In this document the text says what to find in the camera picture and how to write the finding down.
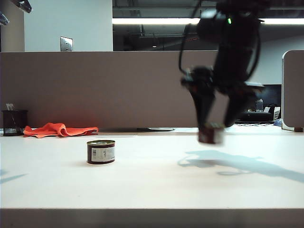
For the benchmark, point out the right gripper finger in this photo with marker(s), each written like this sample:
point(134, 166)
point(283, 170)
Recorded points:
point(237, 109)
point(204, 107)

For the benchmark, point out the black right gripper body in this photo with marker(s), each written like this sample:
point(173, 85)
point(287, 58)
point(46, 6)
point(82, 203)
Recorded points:
point(202, 78)

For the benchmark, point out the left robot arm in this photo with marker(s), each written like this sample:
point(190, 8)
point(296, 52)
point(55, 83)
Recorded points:
point(23, 6)

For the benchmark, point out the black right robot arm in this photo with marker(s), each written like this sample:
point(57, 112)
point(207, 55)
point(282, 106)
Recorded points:
point(232, 47)

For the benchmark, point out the tomato can with white label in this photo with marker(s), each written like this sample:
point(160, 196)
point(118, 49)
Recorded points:
point(101, 154)

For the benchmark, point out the black sofa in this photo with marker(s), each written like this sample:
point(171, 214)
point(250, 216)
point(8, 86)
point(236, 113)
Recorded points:
point(259, 116)

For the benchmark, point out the large black tv screen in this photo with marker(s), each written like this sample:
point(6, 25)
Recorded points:
point(273, 93)

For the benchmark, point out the blue item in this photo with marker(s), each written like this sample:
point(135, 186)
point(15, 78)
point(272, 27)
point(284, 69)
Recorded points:
point(278, 122)

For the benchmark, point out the grey partition with white edge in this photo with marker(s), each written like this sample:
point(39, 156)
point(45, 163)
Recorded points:
point(293, 90)

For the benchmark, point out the brown partition foot block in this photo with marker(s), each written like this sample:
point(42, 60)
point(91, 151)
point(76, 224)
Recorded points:
point(298, 129)

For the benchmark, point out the ceiling light strip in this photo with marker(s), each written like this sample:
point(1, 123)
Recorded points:
point(154, 21)

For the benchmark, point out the wide grey desk partition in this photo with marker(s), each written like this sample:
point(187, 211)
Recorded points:
point(95, 90)

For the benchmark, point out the orange cloth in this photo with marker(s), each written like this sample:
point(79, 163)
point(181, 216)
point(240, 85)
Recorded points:
point(59, 130)

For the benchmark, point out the black mesh pen holder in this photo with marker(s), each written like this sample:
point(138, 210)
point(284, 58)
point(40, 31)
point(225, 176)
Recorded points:
point(14, 123)

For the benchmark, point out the white item in pen holder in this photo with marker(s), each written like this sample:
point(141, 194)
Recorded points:
point(9, 107)

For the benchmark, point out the metal wall plate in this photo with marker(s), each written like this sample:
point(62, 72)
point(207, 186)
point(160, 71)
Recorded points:
point(66, 44)

